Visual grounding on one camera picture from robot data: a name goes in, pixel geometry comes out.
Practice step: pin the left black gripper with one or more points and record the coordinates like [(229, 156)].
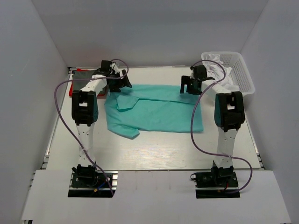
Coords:
[(122, 82)]

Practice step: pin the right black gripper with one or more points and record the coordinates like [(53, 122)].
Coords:
[(185, 80)]

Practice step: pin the teal polo shirt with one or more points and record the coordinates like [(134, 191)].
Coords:
[(153, 108)]

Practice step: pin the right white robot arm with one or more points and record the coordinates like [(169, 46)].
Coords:
[(228, 111)]

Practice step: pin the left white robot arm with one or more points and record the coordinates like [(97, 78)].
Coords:
[(84, 106)]

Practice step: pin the crumpled white t shirt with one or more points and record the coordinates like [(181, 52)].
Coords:
[(214, 71)]

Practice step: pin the folded grey t shirt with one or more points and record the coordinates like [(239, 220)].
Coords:
[(83, 73)]

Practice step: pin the folded red t shirt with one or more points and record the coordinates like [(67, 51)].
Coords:
[(75, 86)]

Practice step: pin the white plastic basket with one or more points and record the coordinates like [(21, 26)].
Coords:
[(240, 74)]

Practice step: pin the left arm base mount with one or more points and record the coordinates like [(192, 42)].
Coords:
[(88, 182)]

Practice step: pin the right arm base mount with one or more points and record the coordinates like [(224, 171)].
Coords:
[(216, 184)]

